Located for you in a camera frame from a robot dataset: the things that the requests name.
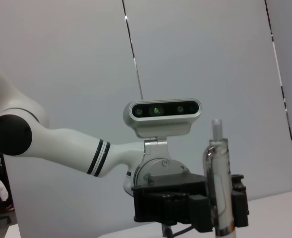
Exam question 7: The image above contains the left gripper cable with plug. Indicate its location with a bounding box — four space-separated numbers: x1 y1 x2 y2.
160 222 194 238

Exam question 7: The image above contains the clear grey pen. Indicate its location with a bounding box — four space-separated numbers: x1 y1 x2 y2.
202 119 236 238

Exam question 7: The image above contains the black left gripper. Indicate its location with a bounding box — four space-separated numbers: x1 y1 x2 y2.
131 173 250 233

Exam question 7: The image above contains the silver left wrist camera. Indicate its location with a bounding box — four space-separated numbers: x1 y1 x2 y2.
122 98 202 166

